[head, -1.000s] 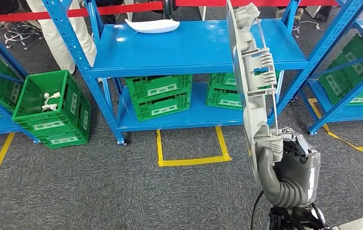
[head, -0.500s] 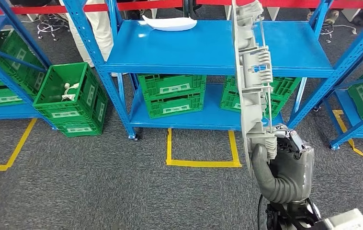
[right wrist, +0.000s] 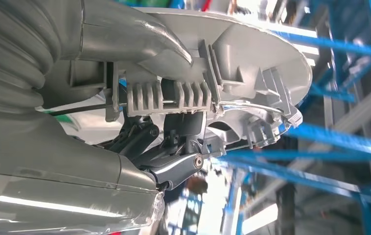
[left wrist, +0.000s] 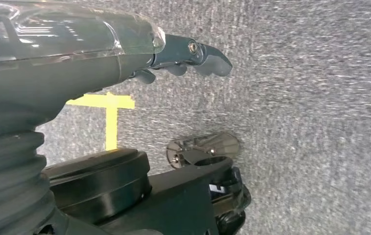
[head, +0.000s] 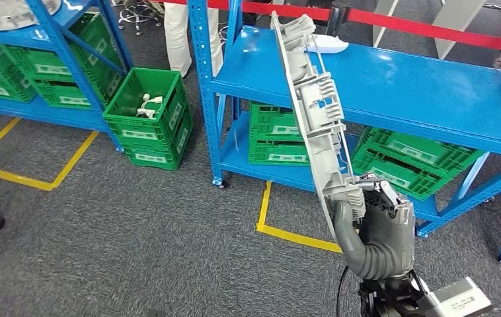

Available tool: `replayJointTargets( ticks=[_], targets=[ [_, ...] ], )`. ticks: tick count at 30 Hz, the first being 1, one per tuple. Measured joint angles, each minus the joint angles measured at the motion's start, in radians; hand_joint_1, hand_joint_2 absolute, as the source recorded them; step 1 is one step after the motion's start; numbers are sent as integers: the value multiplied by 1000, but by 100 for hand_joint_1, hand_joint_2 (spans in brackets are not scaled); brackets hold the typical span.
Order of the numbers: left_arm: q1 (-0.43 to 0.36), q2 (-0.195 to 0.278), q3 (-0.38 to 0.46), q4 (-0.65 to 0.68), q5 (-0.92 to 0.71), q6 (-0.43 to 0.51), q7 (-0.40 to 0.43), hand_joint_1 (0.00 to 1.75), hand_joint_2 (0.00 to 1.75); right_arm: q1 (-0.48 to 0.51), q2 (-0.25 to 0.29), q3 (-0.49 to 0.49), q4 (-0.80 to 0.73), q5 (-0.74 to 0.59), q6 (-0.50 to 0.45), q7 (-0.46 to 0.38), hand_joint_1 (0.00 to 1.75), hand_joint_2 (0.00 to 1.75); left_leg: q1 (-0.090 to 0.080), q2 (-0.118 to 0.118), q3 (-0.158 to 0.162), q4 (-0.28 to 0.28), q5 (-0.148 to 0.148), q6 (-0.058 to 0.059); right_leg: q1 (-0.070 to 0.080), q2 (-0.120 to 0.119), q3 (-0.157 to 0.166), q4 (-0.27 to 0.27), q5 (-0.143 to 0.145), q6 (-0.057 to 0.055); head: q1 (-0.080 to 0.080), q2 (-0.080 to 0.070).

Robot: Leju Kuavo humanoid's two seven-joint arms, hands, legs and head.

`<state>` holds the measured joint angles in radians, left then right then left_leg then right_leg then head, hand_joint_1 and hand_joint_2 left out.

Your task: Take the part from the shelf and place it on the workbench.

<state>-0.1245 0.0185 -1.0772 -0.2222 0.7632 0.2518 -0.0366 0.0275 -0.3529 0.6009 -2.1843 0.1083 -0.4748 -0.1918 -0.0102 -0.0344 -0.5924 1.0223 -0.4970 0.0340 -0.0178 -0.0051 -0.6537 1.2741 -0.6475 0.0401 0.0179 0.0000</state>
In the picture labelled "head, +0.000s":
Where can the white curved plastic part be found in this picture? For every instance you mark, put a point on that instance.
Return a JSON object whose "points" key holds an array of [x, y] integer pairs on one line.
{"points": [[331, 43]]}

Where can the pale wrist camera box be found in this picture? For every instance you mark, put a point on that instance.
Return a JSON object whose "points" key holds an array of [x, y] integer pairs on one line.
{"points": [[456, 299]]}

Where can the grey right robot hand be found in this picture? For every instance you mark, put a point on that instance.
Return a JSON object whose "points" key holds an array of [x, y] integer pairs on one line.
{"points": [[386, 236]]}

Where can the white desk panel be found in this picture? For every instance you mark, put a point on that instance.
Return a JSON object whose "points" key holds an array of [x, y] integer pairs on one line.
{"points": [[456, 26], [388, 22]]}

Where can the black rack castor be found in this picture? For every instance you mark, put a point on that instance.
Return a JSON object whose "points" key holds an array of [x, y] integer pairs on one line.
{"points": [[223, 183]]}

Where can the black round stool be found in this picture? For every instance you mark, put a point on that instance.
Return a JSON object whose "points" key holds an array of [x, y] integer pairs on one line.
{"points": [[139, 13]]}

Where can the grey plastic wheel cover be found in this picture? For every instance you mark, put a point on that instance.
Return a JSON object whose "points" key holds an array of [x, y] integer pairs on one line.
{"points": [[5, 15], [316, 100]]}

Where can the yellow floor tape marking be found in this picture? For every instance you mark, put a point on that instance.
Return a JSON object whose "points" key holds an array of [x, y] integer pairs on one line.
{"points": [[294, 237]]}

